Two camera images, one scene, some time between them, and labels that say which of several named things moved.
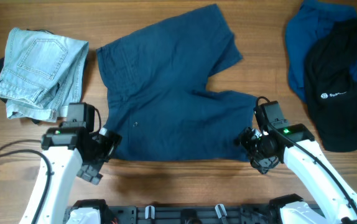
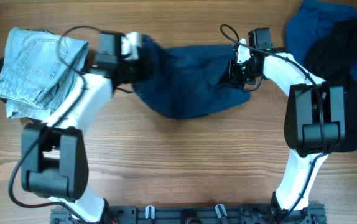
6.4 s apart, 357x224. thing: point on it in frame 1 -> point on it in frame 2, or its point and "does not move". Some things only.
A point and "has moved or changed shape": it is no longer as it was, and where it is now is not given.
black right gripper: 245,139 -> 232,77
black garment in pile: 339,106 does not move
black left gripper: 91,170 -> 142,71
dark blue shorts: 158,101 has moved or changed shape
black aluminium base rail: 206,214 does not move
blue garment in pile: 306,23 does not move
